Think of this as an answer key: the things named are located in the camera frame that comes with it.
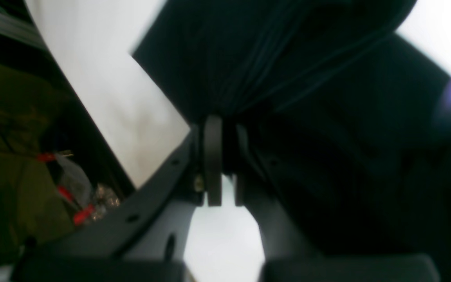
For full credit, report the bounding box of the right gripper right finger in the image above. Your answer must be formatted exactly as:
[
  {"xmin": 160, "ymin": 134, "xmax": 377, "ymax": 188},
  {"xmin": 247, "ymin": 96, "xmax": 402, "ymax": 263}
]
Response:
[{"xmin": 233, "ymin": 125, "xmax": 440, "ymax": 282}]

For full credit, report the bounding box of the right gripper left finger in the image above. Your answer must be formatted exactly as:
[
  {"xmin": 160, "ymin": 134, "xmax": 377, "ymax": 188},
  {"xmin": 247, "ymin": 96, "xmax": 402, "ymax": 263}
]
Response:
[{"xmin": 10, "ymin": 115, "xmax": 222, "ymax": 282}]

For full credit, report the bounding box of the black T-shirt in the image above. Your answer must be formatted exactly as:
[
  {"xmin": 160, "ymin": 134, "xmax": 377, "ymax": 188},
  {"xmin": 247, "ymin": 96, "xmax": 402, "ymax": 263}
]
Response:
[{"xmin": 133, "ymin": 0, "xmax": 451, "ymax": 282}]

